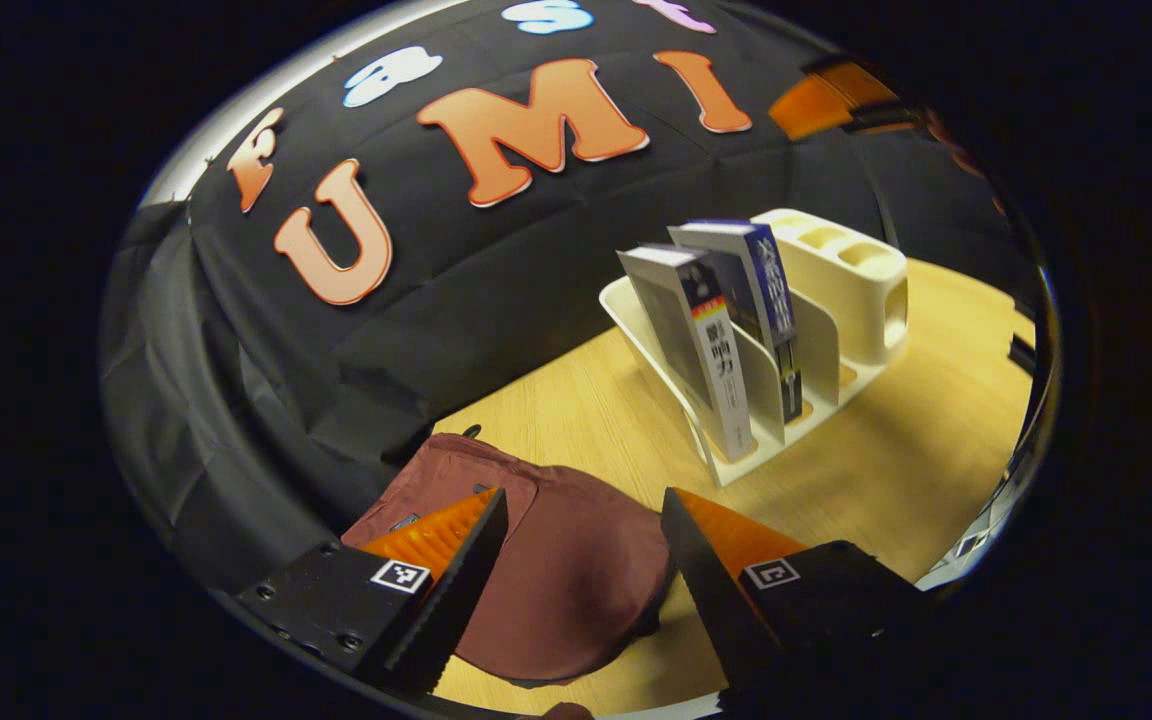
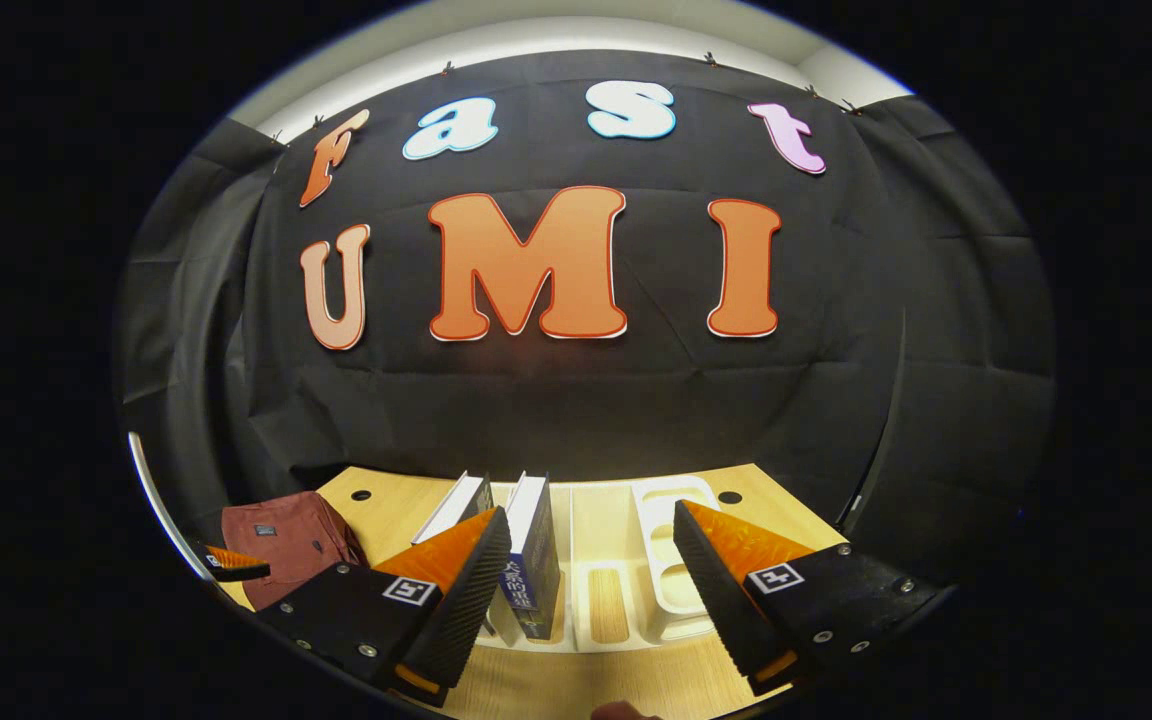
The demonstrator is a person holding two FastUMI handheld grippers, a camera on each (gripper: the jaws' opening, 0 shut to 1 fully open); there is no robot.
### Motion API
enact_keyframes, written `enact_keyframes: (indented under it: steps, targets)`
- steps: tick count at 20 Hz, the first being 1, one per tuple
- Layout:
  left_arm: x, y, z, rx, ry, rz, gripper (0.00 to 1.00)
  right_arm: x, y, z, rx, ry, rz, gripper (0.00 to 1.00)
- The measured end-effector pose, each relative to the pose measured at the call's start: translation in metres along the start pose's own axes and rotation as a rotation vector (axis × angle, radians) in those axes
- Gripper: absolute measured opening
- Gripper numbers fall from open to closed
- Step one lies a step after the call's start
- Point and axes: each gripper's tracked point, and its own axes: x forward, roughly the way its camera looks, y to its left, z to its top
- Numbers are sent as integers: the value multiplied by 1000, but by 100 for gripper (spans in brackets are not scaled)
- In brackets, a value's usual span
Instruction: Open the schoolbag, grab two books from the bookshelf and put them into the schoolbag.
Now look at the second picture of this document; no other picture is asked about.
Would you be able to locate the white book blue picture cover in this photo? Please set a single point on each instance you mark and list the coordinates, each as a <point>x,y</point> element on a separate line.
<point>536,540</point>

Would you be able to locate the white plastic bookshelf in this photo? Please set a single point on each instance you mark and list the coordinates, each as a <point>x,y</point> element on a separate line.
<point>601,525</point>

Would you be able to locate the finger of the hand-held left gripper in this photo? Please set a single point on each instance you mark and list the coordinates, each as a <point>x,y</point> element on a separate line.
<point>236,572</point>

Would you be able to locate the white book grey photo cover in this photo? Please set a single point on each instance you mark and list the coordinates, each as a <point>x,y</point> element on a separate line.
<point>456,505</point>

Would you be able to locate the row of small backdrop clips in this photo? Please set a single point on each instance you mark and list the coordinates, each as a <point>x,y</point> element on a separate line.
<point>448,69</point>

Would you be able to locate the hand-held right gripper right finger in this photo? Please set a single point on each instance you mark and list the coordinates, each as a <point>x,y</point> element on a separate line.
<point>716,590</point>

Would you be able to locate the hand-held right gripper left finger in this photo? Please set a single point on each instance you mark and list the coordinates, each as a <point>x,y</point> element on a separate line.
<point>471,600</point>

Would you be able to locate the maroon schoolbag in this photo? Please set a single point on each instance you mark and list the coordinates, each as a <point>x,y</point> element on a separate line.
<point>286,540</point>

